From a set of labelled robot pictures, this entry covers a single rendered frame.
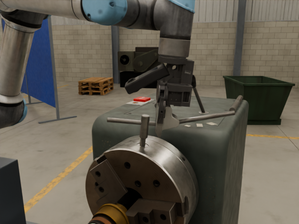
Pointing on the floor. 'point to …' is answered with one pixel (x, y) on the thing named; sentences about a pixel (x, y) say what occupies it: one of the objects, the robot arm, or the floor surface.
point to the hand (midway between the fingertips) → (156, 132)
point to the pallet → (95, 86)
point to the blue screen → (42, 70)
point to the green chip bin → (260, 97)
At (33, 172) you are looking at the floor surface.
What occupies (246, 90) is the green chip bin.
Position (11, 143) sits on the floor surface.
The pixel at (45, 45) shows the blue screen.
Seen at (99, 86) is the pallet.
